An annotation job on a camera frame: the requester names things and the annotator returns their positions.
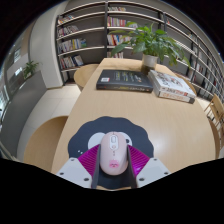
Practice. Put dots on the red-and-white spine book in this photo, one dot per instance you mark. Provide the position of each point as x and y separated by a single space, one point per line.
175 96

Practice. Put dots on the black hardcover book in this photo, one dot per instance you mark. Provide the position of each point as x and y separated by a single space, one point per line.
123 80

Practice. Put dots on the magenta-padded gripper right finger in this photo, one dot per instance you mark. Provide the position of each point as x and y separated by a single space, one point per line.
151 170

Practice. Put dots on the green potted plant white pot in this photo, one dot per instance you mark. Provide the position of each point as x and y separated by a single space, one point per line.
150 41

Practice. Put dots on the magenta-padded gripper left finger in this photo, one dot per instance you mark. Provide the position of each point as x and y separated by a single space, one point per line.
71 170

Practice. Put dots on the pale pink computer mouse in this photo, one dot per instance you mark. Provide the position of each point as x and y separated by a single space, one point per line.
113 156

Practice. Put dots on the small distant potted plant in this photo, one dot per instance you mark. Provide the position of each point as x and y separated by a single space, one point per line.
30 68

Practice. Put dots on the rounded-back wooden chair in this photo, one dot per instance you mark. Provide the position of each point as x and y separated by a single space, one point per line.
85 75
45 143

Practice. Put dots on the white illustrated cover book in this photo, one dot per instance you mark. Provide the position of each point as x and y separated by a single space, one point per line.
170 81

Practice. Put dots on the dark cartoon-eyed mouse pad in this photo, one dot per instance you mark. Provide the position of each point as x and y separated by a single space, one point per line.
110 124

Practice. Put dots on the grey bookshelf unit with books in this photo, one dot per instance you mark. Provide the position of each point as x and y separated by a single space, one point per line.
83 31

